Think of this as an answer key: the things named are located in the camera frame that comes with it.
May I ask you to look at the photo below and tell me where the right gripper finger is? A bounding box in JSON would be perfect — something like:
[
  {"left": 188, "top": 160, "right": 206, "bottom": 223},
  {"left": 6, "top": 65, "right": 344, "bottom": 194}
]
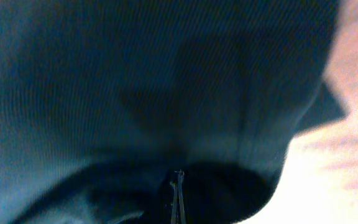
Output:
[
  {"left": 170, "top": 172, "right": 179, "bottom": 224},
  {"left": 178, "top": 170, "right": 186, "bottom": 224}
]

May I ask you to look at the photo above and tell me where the black polo shirt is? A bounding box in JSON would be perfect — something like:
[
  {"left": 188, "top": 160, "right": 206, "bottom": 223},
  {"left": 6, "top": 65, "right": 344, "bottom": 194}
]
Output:
[{"left": 0, "top": 0, "right": 344, "bottom": 223}]

